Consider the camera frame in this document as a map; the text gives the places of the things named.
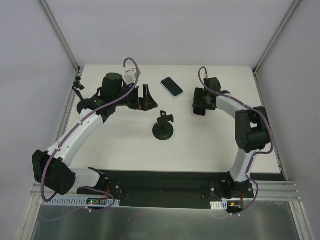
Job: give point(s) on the blue case phone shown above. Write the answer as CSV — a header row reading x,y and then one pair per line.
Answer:
x,y
172,87

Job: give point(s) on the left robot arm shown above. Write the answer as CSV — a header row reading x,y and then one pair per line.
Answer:
x,y
51,167

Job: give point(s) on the aluminium frame post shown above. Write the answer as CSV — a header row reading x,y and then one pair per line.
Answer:
x,y
58,33
293,7

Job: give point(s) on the right white cable duct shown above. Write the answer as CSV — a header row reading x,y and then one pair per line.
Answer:
x,y
219,205

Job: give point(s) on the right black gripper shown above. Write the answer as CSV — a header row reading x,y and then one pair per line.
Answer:
x,y
200,100

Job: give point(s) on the white cable duct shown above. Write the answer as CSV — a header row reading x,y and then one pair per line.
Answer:
x,y
75,201
219,205

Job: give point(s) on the pink case phone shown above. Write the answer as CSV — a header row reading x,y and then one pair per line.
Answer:
x,y
197,111

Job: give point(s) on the left white cable duct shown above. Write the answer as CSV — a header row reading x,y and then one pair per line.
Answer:
x,y
75,201

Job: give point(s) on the black phone stand two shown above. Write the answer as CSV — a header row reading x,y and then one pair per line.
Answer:
x,y
163,129

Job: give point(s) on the black phone stand one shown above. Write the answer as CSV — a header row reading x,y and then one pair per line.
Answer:
x,y
77,88

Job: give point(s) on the right aluminium frame post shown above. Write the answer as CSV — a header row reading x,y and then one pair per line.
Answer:
x,y
293,7

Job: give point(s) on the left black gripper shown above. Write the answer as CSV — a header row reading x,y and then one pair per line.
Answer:
x,y
137,99

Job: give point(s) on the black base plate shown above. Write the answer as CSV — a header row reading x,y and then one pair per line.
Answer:
x,y
180,190

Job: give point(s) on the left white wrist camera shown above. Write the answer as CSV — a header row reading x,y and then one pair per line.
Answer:
x,y
130,75

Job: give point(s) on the left aluminium frame post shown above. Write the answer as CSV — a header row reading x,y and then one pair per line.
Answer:
x,y
58,33

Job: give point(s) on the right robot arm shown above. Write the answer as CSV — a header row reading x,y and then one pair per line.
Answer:
x,y
251,132

